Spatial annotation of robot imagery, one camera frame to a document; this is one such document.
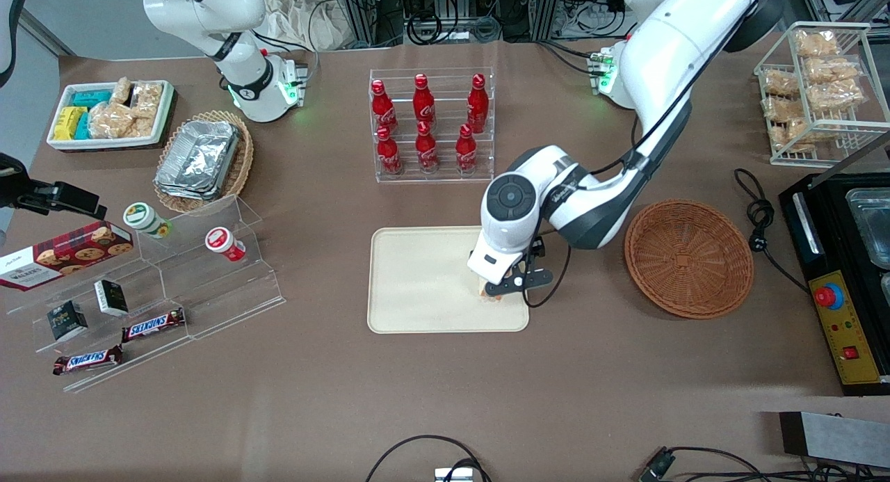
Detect steel pan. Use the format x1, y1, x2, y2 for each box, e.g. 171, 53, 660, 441
845, 188, 890, 271

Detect clear bag of fried snacks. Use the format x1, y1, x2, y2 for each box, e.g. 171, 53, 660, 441
768, 117, 811, 152
807, 79, 866, 115
804, 56, 863, 86
761, 68, 800, 97
761, 95, 806, 123
794, 29, 841, 58

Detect red lid yogurt cup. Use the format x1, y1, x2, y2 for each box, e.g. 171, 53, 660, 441
204, 227, 247, 263

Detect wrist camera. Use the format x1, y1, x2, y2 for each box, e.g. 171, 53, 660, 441
485, 266, 555, 300
17, 182, 107, 220

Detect clear acrylic bottle rack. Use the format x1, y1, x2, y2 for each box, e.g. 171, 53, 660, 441
369, 67, 495, 184

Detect black appliance with yellow panel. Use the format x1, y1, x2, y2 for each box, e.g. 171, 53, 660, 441
777, 131, 890, 397

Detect black looped cable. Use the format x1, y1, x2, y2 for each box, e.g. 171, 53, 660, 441
365, 435, 492, 482

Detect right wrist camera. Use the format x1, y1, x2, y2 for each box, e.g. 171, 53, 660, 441
17, 182, 107, 220

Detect stack of foil containers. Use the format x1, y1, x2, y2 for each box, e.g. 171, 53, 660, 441
154, 120, 241, 202

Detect beige cloth bag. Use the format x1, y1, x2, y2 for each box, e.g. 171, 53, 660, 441
261, 0, 348, 51

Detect coiled black cables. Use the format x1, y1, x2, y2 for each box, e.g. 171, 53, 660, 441
405, 9, 503, 46

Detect Snickers chocolate bar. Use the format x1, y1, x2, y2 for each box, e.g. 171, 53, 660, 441
53, 344, 124, 376
122, 307, 186, 343

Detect red cola bottle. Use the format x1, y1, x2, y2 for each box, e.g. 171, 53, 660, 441
376, 126, 403, 175
467, 74, 490, 134
455, 124, 478, 173
370, 79, 398, 134
415, 121, 439, 173
413, 74, 436, 124

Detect round brown wicker basket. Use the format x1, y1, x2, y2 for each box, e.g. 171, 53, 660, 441
624, 199, 755, 321

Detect small black carton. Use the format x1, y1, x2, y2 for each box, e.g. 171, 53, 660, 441
94, 279, 129, 317
47, 300, 89, 342

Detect green lid yogurt cup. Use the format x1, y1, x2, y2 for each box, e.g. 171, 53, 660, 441
123, 202, 172, 239

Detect red Walkers cookie box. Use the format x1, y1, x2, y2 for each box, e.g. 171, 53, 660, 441
0, 221, 134, 291

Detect clear acrylic stepped riser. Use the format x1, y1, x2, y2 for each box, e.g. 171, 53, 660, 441
7, 259, 195, 394
136, 195, 286, 340

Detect beige plastic tray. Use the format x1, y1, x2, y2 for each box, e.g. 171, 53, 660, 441
367, 225, 530, 335

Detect aluminium frame post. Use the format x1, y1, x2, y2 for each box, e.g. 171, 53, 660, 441
341, 0, 380, 48
528, 0, 564, 41

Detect grey flat box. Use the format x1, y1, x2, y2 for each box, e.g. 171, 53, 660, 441
779, 411, 890, 469

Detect black cable with connector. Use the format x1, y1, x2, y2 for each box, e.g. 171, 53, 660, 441
638, 446, 890, 482

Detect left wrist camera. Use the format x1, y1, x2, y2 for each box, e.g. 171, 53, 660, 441
485, 266, 555, 300

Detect white rectangular snack bin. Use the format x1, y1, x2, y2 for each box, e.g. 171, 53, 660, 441
47, 80, 176, 152

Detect oval tan wicker basket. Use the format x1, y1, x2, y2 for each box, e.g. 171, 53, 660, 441
153, 110, 255, 214

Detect white wire rack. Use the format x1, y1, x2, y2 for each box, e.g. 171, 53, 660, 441
754, 21, 890, 167

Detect yellow snack packet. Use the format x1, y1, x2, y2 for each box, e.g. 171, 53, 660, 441
54, 106, 88, 140

